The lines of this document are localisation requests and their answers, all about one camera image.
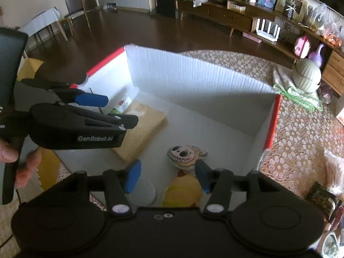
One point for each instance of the patterned lace tablecloth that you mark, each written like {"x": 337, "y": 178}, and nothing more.
{"x": 295, "y": 139}

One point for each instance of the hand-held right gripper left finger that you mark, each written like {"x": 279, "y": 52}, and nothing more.
{"x": 133, "y": 176}

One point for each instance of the wooden photo frame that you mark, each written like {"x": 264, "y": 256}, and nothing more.
{"x": 302, "y": 8}

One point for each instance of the pink flat box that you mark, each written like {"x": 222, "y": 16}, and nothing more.
{"x": 252, "y": 37}

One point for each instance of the white router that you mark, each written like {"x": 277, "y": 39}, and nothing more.
{"x": 268, "y": 32}

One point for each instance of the yellow cushion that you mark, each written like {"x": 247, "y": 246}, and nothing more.
{"x": 29, "y": 68}

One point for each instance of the dark floor object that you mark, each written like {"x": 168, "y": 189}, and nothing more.
{"x": 111, "y": 6}

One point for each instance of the flat cardboard box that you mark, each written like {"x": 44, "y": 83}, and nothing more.
{"x": 236, "y": 6}

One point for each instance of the red cardboard box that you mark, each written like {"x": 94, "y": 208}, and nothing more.
{"x": 201, "y": 86}

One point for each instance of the pink toy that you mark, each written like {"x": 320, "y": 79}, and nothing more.
{"x": 302, "y": 47}

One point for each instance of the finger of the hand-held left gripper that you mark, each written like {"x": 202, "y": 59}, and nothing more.
{"x": 91, "y": 99}
{"x": 123, "y": 121}

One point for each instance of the green cloth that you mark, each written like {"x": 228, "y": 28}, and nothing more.
{"x": 298, "y": 96}

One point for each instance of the small potted plant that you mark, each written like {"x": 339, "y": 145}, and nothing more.
{"x": 289, "y": 9}

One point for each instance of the dark snack packet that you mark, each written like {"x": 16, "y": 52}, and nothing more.
{"x": 322, "y": 201}

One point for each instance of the person's left hand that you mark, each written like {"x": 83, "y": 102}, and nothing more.
{"x": 29, "y": 166}

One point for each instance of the wooden television cabinet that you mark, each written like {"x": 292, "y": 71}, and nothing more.
{"x": 228, "y": 17}

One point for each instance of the cartoon face plush pouch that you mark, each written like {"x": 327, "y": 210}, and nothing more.
{"x": 185, "y": 157}

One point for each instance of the purple toy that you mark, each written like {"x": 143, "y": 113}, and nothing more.
{"x": 318, "y": 56}

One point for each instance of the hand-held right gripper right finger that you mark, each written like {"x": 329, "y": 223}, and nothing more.
{"x": 203, "y": 176}

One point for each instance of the wooden chair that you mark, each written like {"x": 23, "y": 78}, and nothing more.
{"x": 78, "y": 14}

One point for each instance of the clear plastic snack bag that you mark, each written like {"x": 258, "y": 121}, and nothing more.
{"x": 336, "y": 169}

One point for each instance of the bag of oranges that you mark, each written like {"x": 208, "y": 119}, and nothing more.
{"x": 334, "y": 36}

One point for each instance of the tan sponge block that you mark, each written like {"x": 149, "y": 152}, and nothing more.
{"x": 145, "y": 129}

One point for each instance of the green ceramic pot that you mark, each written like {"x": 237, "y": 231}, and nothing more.
{"x": 307, "y": 75}

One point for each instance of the yellow plush toy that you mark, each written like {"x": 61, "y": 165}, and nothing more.
{"x": 182, "y": 190}

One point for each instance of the clear plastic bag of goods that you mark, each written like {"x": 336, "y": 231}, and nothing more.
{"x": 319, "y": 17}

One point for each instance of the table with white cloth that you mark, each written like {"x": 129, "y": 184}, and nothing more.
{"x": 40, "y": 22}

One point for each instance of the white round lid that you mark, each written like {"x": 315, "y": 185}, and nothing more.
{"x": 143, "y": 193}

